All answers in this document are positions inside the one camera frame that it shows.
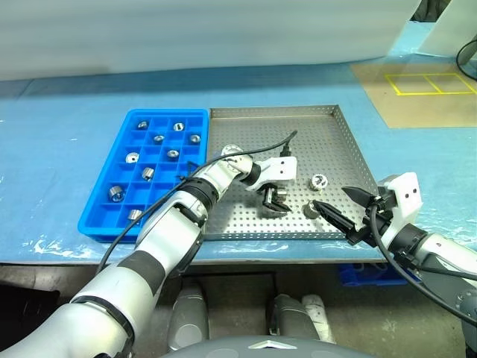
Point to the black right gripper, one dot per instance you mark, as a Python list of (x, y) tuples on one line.
[(378, 220)]

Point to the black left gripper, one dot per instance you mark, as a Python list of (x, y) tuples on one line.
[(272, 194)]

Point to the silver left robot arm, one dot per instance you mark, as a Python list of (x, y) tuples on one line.
[(167, 231)]

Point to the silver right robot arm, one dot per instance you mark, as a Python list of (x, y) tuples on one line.
[(443, 246)]

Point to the blue compartment tray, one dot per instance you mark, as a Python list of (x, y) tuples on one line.
[(100, 220)]

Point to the perforated metal tray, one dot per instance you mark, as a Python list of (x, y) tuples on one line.
[(316, 141)]

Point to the blue plastic crate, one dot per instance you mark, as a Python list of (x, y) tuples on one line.
[(365, 276)]

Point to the grey rounded shell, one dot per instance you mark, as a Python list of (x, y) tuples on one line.
[(290, 317), (188, 317)]

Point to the white rounded shell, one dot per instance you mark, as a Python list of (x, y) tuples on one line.
[(320, 317)]

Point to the brown floor mat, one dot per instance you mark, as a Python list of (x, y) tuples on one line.
[(421, 112)]

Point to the dark grey robot torso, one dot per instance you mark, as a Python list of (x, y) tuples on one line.
[(242, 350)]

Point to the white backdrop screen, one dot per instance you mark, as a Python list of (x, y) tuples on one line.
[(186, 33)]

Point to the white board panel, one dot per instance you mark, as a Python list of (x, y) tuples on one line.
[(454, 22)]

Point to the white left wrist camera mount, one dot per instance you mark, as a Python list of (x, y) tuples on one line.
[(279, 169)]

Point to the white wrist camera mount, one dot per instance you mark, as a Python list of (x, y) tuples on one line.
[(279, 169), (406, 197)]

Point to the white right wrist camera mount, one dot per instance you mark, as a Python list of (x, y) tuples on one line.
[(406, 197)]

